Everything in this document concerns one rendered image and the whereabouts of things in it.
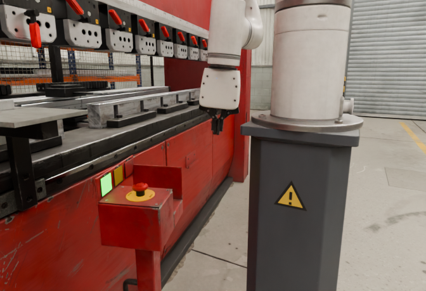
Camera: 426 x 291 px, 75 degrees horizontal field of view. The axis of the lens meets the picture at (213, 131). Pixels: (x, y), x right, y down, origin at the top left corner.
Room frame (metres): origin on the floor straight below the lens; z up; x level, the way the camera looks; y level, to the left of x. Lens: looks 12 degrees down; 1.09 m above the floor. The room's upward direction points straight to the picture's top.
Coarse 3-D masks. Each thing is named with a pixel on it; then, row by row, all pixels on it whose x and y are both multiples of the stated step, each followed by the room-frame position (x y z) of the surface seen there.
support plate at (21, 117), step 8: (0, 112) 0.61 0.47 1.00; (8, 112) 0.61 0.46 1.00; (16, 112) 0.61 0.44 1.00; (24, 112) 0.61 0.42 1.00; (32, 112) 0.61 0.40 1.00; (40, 112) 0.61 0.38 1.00; (48, 112) 0.61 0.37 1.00; (56, 112) 0.61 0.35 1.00; (64, 112) 0.61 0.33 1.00; (72, 112) 0.61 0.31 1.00; (80, 112) 0.63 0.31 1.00; (0, 120) 0.50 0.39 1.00; (8, 120) 0.50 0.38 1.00; (16, 120) 0.50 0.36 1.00; (24, 120) 0.50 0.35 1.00; (32, 120) 0.52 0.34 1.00; (40, 120) 0.53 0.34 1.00; (48, 120) 0.55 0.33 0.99
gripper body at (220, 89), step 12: (204, 72) 0.71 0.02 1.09; (216, 72) 0.70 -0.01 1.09; (228, 72) 0.70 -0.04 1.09; (204, 84) 0.71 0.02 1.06; (216, 84) 0.70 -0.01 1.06; (228, 84) 0.69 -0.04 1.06; (204, 96) 0.70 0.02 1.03; (216, 96) 0.70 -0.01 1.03; (228, 96) 0.69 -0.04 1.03; (228, 108) 0.69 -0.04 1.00
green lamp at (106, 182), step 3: (108, 174) 0.67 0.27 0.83; (105, 177) 0.65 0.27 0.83; (108, 177) 0.67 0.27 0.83; (102, 180) 0.64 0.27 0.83; (105, 180) 0.65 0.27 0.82; (108, 180) 0.67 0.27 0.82; (111, 180) 0.68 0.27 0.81; (102, 183) 0.64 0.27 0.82; (105, 183) 0.65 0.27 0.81; (108, 183) 0.67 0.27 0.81; (111, 183) 0.68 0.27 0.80; (102, 186) 0.64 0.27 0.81; (105, 186) 0.65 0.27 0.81; (108, 186) 0.67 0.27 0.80; (111, 186) 0.68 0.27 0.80; (102, 189) 0.64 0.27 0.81; (105, 189) 0.65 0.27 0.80; (108, 189) 0.66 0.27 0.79; (111, 189) 0.68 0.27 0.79; (102, 192) 0.64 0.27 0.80; (105, 192) 0.65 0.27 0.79; (102, 195) 0.64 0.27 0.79
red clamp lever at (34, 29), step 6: (24, 12) 0.78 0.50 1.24; (30, 12) 0.77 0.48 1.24; (36, 12) 0.78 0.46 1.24; (30, 18) 0.78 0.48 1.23; (30, 24) 0.78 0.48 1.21; (36, 24) 0.78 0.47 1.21; (30, 30) 0.77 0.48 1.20; (36, 30) 0.77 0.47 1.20; (30, 36) 0.77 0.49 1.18; (36, 36) 0.77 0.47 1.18; (36, 42) 0.77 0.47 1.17
